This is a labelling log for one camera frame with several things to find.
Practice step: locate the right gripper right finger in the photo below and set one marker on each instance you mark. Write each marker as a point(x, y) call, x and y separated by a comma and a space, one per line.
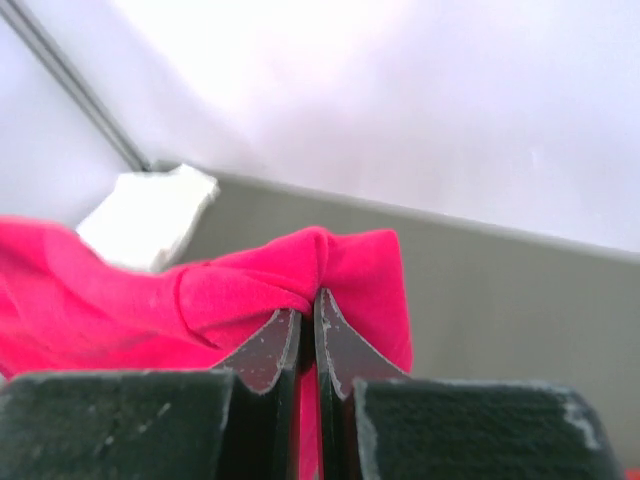
point(376, 422)

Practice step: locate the pink t-shirt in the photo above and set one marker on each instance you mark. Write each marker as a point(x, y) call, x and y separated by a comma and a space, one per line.
point(65, 310)

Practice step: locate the folded white t-shirt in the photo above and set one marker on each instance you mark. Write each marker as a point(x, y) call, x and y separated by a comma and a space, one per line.
point(148, 218)

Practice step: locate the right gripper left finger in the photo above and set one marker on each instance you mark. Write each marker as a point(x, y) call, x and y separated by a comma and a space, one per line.
point(238, 420)

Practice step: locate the left aluminium frame post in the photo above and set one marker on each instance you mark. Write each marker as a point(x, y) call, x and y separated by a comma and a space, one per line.
point(43, 46)

